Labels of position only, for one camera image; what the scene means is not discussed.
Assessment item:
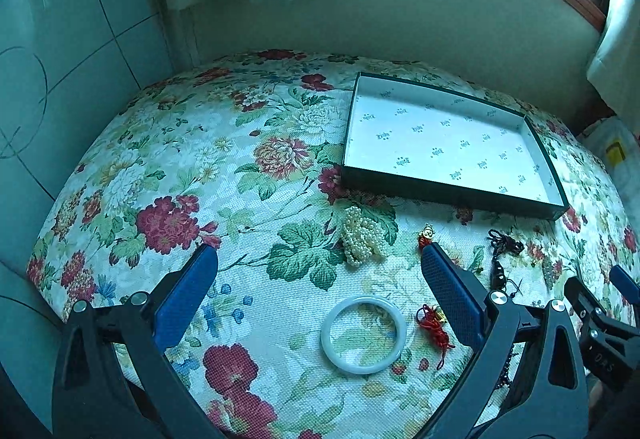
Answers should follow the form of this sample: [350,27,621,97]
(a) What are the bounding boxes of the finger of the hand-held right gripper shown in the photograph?
[564,276,640,350]
[609,264,640,305]

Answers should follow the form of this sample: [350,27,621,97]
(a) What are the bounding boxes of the green cardboard box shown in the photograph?
[341,72,571,221]

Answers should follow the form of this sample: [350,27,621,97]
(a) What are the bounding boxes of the white jade bangle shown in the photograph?
[320,297,405,374]

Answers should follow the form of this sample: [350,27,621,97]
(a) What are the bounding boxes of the dark red bead bracelet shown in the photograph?
[500,354,516,391]

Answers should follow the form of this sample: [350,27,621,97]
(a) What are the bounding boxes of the floral bed cover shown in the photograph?
[27,50,640,439]

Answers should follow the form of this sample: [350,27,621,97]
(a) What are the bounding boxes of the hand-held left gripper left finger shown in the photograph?
[51,243,223,439]

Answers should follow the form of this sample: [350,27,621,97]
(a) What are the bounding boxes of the black gourd pendant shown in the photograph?
[487,229,526,297]

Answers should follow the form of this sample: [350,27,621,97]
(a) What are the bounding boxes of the white pearl necklace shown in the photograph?
[340,206,388,268]

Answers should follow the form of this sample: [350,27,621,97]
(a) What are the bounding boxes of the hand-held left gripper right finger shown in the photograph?
[419,242,591,439]

